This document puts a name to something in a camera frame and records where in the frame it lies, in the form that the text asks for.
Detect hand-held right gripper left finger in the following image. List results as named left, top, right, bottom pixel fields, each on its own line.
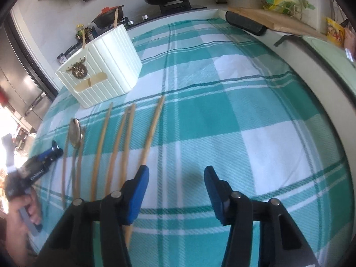
left=36, top=165, right=150, bottom=267

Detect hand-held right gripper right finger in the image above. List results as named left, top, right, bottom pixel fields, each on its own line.
left=204, top=165, right=320, bottom=267

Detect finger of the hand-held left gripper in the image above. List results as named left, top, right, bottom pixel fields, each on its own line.
left=36, top=141, right=59, bottom=160
left=42, top=148, right=64, bottom=169

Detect metal spoon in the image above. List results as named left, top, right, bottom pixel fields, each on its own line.
left=68, top=117, right=85, bottom=149

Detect group of wooden chopsticks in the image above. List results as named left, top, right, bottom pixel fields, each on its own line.
left=62, top=102, right=137, bottom=208

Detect long bamboo chopstick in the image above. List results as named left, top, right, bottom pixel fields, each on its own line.
left=124, top=95, right=165, bottom=253

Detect cream ribbed utensil holder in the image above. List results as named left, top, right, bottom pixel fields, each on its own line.
left=55, top=24, right=143, bottom=108

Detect person's left forearm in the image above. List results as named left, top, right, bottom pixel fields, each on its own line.
left=3, top=222, right=35, bottom=262

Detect person's left hand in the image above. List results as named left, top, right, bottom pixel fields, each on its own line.
left=7, top=193, right=43, bottom=230

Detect grey refrigerator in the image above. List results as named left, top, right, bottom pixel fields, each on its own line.
left=0, top=25, right=47, bottom=119

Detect row of spice jars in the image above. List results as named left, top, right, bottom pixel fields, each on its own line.
left=57, top=44, right=84, bottom=63

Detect black clay pot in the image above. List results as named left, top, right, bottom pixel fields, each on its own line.
left=92, top=6, right=125, bottom=29

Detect red pot lid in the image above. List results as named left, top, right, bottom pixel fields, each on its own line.
left=99, top=5, right=123, bottom=14

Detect pale green tray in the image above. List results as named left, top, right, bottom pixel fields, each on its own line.
left=302, top=35, right=356, bottom=112

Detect wooden cutting board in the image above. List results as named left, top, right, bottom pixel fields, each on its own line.
left=228, top=7, right=329, bottom=41

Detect black glass gas stove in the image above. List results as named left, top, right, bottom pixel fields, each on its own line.
left=122, top=0, right=208, bottom=29

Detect green and yellow plastic bags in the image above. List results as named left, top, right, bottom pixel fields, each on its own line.
left=261, top=0, right=316, bottom=20

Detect white plastic board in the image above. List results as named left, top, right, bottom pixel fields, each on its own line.
left=297, top=0, right=332, bottom=33

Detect dark metal handle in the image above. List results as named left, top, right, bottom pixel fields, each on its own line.
left=274, top=35, right=305, bottom=47

